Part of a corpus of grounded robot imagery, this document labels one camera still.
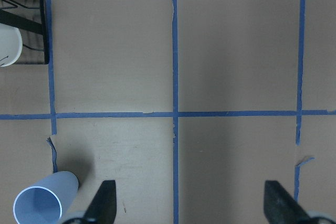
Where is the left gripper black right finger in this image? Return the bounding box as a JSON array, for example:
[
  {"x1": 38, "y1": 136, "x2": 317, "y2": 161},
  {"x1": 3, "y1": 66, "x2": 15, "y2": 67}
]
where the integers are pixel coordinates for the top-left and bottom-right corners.
[{"x1": 264, "y1": 180, "x2": 311, "y2": 223}]

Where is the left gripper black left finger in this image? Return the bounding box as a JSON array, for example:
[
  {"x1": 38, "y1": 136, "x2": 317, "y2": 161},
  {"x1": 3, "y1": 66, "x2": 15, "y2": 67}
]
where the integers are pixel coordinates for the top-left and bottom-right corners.
[{"x1": 83, "y1": 180, "x2": 117, "y2": 222}]

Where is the light blue plastic cup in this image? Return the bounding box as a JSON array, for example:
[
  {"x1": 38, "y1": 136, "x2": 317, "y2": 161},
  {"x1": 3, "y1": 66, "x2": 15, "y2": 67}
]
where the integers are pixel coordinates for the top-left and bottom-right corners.
[{"x1": 13, "y1": 171, "x2": 79, "y2": 223}]

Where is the white ceramic mug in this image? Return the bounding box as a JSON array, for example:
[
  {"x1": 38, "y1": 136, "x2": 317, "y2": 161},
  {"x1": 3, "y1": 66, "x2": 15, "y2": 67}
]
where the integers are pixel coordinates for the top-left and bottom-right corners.
[{"x1": 0, "y1": 24, "x2": 23, "y2": 67}]

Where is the black wire cup rack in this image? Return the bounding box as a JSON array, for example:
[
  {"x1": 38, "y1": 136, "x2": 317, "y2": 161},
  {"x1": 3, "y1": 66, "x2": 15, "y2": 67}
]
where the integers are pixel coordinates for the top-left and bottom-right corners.
[{"x1": 1, "y1": 0, "x2": 50, "y2": 68}]

